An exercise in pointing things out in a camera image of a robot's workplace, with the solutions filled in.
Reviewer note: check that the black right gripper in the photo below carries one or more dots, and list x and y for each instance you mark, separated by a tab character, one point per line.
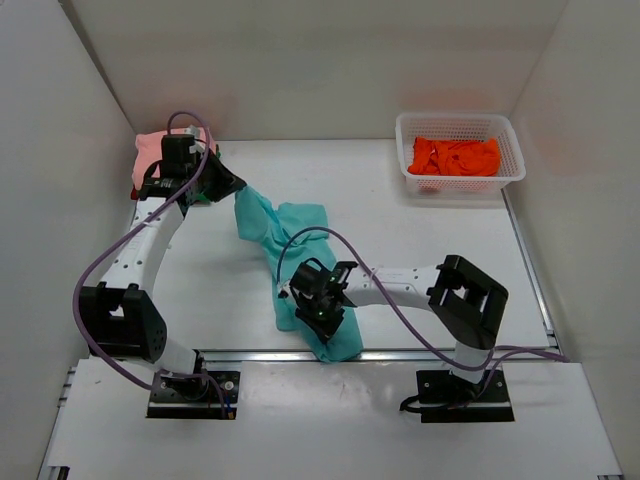
310	310

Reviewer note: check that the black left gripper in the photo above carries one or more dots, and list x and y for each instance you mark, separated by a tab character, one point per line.
220	176

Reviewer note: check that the teal t shirt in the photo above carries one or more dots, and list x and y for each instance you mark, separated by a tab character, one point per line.
289	234

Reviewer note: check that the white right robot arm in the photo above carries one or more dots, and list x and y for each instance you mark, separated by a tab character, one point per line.
468	302

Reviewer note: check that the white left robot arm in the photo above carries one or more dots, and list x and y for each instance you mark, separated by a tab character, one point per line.
117	316

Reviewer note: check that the green folded t shirt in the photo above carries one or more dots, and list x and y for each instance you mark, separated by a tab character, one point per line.
202	199

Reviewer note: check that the pink folded t shirt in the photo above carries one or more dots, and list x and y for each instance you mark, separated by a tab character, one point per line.
148	153

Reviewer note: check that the orange t shirt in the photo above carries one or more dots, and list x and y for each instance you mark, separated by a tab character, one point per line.
455	158

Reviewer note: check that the white plastic basket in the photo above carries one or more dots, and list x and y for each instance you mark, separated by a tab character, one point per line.
450	126

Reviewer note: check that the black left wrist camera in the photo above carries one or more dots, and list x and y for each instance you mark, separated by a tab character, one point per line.
177	150

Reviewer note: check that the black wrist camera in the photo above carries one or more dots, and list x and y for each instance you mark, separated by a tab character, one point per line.
177	150
310	277

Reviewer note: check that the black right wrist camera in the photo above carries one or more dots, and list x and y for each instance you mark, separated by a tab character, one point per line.
310	277

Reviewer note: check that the aluminium rail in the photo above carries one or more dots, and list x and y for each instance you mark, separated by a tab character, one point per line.
385	355

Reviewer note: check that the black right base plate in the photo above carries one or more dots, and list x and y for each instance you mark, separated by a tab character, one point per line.
444	398

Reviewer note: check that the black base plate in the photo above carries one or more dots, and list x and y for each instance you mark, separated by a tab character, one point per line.
444	398
172	398

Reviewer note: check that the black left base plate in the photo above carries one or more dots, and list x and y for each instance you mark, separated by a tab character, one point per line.
172	398

